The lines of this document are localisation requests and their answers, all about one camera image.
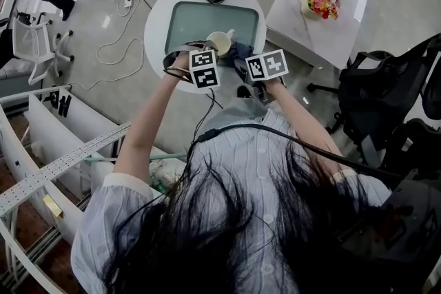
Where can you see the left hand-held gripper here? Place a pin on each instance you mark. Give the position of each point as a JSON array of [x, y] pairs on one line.
[[206, 75]]

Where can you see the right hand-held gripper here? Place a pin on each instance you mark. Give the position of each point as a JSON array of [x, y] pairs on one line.
[[268, 63]]

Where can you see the dark grey cloth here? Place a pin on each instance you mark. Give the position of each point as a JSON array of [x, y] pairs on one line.
[[241, 51]]

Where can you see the cream ceramic mug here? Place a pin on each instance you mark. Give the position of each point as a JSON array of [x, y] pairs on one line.
[[220, 43]]

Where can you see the person's right forearm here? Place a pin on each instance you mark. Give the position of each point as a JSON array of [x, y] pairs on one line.
[[303, 127]]

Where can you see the person's left forearm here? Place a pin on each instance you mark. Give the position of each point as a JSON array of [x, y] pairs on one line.
[[144, 134]]

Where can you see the person's left hand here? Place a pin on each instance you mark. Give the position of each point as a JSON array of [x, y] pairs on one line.
[[182, 62]]

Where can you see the black shoe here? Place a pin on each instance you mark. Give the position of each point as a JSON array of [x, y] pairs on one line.
[[244, 92]]

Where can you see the light grey skirt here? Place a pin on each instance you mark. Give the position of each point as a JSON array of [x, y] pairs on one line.
[[234, 115]]

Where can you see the green tray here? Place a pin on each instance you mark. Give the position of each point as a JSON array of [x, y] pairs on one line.
[[200, 20]]

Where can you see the white marble coffee table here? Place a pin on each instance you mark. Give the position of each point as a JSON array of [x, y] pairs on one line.
[[320, 34]]

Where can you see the round white side table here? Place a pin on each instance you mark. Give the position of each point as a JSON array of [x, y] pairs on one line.
[[155, 34]]

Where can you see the white striped shirt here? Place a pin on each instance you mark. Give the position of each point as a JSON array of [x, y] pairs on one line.
[[241, 155]]

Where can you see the pile of white rags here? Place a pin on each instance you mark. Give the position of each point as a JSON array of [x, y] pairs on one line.
[[169, 173]]

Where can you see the black office chair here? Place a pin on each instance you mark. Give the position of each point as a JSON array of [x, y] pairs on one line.
[[375, 93]]

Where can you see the white curved shelving unit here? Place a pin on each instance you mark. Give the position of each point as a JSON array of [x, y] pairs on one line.
[[82, 120]]

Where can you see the white office chair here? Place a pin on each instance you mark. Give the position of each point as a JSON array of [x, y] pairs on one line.
[[31, 44]]

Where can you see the yellow paper tag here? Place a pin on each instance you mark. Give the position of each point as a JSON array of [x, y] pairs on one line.
[[52, 206]]

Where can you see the black head-mounted rig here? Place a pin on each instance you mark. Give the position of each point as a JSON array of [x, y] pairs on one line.
[[399, 223]]

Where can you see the perforated metal rail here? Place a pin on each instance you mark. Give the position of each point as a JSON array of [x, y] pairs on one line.
[[65, 156]]

